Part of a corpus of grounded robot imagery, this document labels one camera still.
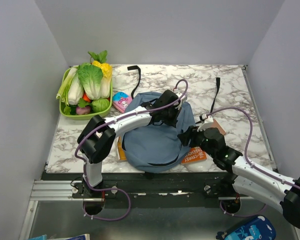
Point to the purple onion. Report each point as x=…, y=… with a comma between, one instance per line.
x=83, y=110

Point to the orange book under backpack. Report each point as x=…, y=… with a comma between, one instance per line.
x=120, y=153

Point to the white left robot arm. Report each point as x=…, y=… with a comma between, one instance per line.
x=97, y=138

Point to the blue student backpack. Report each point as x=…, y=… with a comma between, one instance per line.
x=156, y=148

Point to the blue shark pencil case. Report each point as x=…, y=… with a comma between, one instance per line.
x=255, y=228

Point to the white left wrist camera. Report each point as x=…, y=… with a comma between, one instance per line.
x=178, y=105

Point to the green leaf napa cabbage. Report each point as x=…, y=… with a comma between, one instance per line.
x=90, y=77

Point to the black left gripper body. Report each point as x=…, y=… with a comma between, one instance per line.
x=169, y=115

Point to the round green cabbage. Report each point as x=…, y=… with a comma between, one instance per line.
x=100, y=105

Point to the orange treehouse story book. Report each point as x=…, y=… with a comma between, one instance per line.
x=196, y=154

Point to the aluminium rail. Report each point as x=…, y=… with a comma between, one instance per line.
x=52, y=190

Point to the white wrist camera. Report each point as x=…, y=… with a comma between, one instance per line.
x=206, y=121
x=178, y=105

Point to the yellow leaf napa cabbage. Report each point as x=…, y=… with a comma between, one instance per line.
x=100, y=60

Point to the orange carrot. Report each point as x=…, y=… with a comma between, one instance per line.
x=85, y=98

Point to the pink cartoon pencil case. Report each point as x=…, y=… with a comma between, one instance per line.
x=121, y=101

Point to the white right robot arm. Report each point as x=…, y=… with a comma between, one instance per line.
x=248, y=178

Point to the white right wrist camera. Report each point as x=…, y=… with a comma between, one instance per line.
x=206, y=121

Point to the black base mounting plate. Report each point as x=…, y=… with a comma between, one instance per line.
x=151, y=191

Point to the white green leek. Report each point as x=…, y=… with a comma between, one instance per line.
x=67, y=79

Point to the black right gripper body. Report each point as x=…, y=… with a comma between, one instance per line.
x=197, y=139

